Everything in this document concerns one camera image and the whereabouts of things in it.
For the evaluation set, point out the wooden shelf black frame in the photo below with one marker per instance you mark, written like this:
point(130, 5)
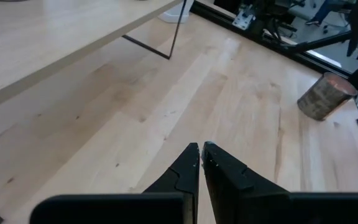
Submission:
point(57, 37)

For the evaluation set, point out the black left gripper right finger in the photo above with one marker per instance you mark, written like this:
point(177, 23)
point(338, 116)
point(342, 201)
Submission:
point(228, 193)

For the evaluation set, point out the metallic cup far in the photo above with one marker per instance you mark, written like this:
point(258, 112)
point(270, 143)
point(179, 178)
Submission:
point(322, 99)

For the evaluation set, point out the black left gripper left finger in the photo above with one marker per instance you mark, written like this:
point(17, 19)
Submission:
point(182, 186)

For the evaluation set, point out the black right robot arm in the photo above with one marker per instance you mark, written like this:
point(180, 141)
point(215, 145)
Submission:
point(261, 26)

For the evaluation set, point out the white square plant pot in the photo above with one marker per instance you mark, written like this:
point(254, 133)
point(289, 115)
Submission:
point(176, 15)

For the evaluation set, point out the black frame beam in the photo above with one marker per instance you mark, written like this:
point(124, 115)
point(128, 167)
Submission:
point(322, 43)

